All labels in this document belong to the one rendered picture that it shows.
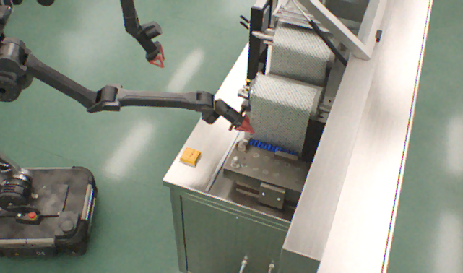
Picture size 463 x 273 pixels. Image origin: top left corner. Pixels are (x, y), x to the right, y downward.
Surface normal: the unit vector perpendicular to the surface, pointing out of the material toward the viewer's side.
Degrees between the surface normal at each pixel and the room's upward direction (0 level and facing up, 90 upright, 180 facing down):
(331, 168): 0
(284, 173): 0
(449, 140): 0
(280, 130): 90
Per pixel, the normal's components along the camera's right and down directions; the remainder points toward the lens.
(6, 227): 0.03, -0.68
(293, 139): -0.36, 0.68
